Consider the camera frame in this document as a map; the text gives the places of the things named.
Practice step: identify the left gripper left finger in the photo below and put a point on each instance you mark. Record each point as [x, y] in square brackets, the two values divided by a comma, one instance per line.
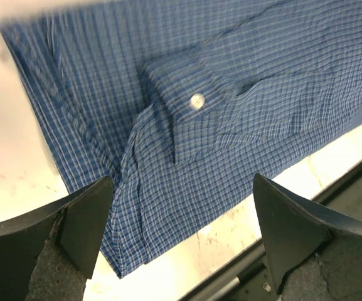
[49, 253]

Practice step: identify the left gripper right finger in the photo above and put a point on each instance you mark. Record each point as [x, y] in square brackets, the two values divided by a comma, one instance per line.
[313, 252]

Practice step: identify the blue checkered long sleeve shirt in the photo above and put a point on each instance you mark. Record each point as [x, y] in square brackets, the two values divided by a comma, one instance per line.
[181, 103]

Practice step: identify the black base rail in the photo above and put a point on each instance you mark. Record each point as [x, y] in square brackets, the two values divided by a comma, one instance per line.
[247, 277]

